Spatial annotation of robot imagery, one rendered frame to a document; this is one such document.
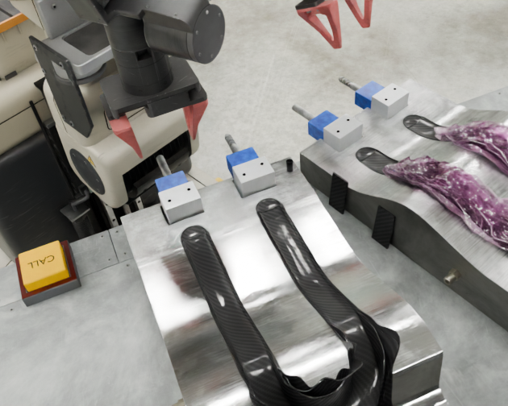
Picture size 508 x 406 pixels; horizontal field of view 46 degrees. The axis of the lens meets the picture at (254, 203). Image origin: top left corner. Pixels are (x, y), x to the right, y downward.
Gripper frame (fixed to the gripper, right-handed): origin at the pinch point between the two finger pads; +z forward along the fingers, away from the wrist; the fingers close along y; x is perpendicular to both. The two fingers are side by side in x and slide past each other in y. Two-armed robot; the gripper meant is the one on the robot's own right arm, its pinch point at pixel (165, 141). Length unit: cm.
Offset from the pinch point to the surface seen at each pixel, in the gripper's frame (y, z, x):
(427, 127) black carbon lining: 40.9, 16.5, 1.5
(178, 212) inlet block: -1.1, 10.7, -2.1
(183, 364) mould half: -7.6, 10.7, -23.6
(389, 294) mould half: 16.4, 9.6, -26.4
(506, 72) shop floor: 149, 102, 91
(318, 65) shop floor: 87, 100, 132
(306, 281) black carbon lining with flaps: 10.0, 13.6, -18.1
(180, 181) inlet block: 0.9, 10.7, 3.3
